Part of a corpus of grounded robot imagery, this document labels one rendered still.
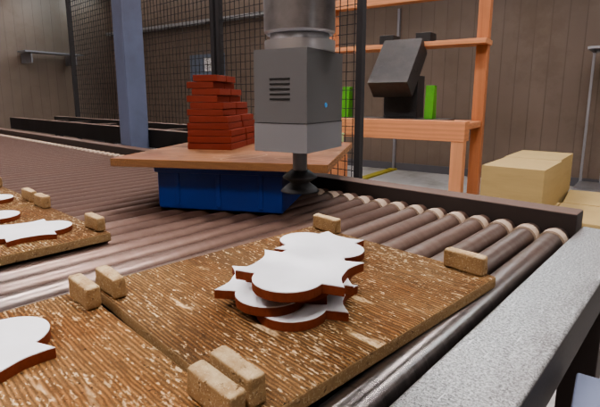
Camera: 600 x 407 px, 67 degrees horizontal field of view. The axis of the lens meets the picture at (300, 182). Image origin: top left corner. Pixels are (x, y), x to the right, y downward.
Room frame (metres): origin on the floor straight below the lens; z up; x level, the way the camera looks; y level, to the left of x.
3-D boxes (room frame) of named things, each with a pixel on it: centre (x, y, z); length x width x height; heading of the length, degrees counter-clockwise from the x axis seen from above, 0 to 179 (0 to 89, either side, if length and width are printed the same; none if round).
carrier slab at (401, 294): (0.57, 0.00, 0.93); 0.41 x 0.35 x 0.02; 133
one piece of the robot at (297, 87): (0.51, 0.01, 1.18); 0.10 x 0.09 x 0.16; 61
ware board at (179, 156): (1.22, 0.13, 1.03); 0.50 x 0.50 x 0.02; 78
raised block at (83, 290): (0.51, 0.26, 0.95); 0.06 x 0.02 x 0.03; 45
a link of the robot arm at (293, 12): (0.50, 0.00, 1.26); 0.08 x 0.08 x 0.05
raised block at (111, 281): (0.53, 0.24, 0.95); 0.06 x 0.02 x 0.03; 43
